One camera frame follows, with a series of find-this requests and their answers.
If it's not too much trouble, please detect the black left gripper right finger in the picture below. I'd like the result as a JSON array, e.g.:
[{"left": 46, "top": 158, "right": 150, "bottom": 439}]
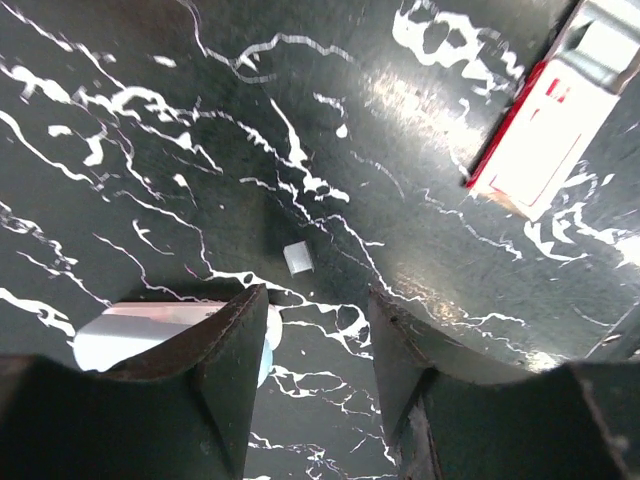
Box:
[{"left": 368, "top": 288, "right": 639, "bottom": 479}]

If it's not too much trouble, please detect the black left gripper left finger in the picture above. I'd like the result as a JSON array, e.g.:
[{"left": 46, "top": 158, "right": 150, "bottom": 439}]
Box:
[{"left": 1, "top": 285, "right": 269, "bottom": 479}]

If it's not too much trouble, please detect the silver staple strip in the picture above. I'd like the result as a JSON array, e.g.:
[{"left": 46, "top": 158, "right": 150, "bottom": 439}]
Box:
[{"left": 283, "top": 241, "right": 314, "bottom": 275}]

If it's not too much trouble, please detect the red white staple box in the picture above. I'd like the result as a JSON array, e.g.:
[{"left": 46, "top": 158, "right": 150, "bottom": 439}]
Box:
[{"left": 466, "top": 1, "right": 639, "bottom": 221}]

